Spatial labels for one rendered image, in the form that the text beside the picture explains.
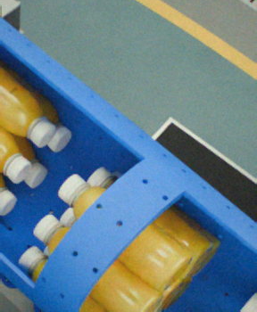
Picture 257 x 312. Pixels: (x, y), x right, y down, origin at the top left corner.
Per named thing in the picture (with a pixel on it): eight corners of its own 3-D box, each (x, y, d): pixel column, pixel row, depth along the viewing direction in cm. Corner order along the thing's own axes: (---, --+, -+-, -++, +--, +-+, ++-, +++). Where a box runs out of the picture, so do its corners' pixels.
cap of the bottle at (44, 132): (46, 129, 120) (55, 137, 119) (29, 144, 118) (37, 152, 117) (49, 113, 117) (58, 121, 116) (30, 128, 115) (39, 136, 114)
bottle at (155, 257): (193, 264, 107) (95, 184, 112) (197, 248, 101) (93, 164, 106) (159, 299, 104) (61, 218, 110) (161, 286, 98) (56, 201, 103)
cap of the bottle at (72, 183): (87, 189, 110) (78, 181, 111) (87, 177, 107) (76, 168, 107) (68, 209, 109) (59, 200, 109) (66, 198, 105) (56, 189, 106)
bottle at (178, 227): (176, 285, 106) (78, 206, 111) (192, 275, 113) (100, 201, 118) (206, 248, 104) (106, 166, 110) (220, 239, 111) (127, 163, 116)
